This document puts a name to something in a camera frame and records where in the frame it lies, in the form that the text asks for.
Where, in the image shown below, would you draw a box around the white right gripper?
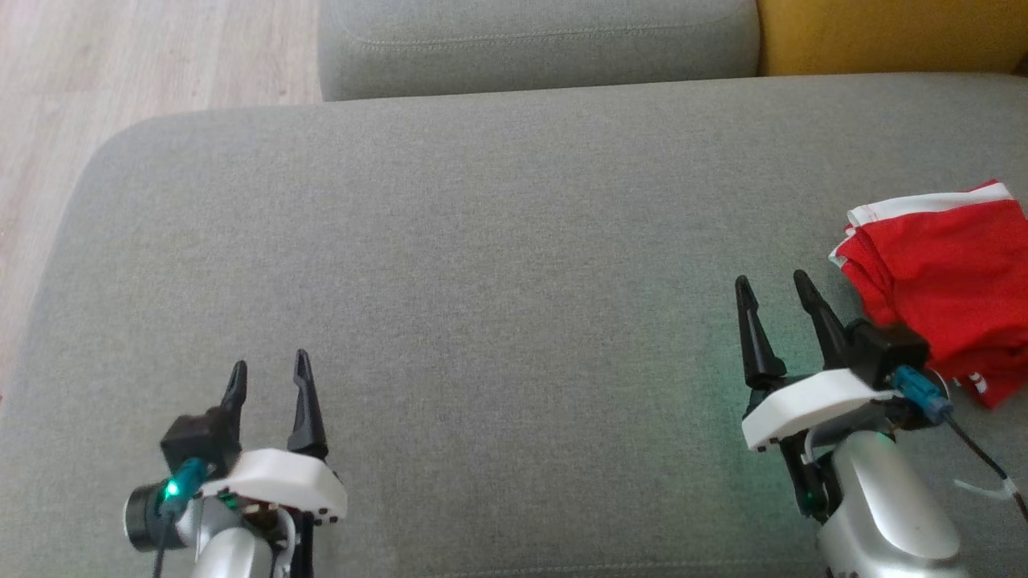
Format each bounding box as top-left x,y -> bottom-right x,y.
734,269 -> 905,520

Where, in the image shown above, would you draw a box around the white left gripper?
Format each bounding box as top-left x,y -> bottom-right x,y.
198,348 -> 349,578

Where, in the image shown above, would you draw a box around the red white striped shorts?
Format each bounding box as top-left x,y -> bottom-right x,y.
829,180 -> 1028,380

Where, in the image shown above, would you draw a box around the grey fabric cushion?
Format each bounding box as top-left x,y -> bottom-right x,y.
0,71 -> 1028,578

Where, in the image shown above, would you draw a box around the yellow sofa back cushion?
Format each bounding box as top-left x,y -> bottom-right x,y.
756,0 -> 1028,79

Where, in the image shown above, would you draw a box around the grey sofa seat cushion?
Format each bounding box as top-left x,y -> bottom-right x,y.
318,0 -> 762,103

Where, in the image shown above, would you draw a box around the left cable with teal plug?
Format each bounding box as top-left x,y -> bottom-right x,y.
151,457 -> 212,578

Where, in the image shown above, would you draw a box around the white cable tie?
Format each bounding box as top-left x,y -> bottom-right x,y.
953,477 -> 1016,503

